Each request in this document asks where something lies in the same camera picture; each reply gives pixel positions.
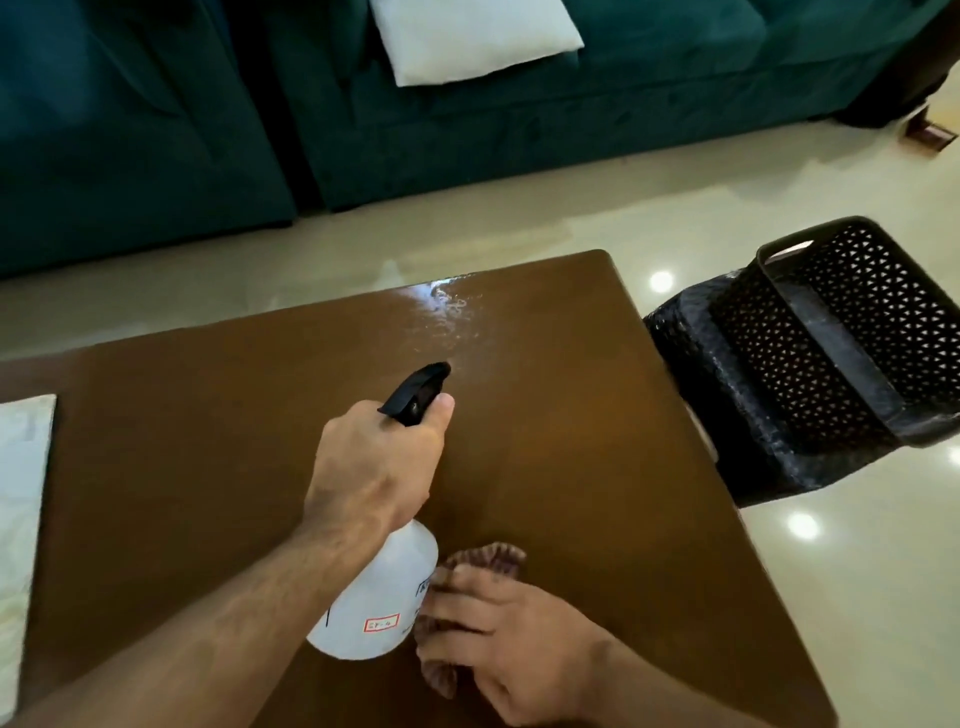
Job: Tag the person's right hand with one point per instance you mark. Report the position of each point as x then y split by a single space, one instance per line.
525 645

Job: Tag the black woven plastic stool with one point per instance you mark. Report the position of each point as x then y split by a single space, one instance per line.
720 420

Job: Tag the brown patterned cleaning cloth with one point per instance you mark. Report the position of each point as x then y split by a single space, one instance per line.
491 556

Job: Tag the white spray bottle black nozzle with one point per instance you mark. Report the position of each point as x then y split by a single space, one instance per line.
382 592

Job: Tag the black perforated plastic basket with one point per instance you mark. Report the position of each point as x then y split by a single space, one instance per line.
862 337

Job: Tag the white cushion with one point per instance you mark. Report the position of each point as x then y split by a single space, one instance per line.
472 37

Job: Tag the long teal velvet sofa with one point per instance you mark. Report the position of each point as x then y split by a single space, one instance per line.
637 97

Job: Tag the person's right little finger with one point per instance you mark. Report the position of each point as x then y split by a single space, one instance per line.
487 577

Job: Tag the teal velvet armchair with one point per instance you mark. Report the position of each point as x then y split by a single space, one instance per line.
127 135

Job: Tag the white folded cloth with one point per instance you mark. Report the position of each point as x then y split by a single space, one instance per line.
19 525

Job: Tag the small brown wooden stand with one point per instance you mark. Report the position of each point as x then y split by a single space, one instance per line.
932 133

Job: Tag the person's left thumb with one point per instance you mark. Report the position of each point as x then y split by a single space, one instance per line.
439 435

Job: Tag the person's right middle finger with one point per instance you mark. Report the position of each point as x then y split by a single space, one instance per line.
450 625

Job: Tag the person's left hand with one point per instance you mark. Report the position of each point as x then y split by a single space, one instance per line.
367 465

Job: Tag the person's left forearm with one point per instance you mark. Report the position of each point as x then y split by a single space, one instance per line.
202 637

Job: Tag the person's right forearm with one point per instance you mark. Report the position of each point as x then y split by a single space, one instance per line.
675 694

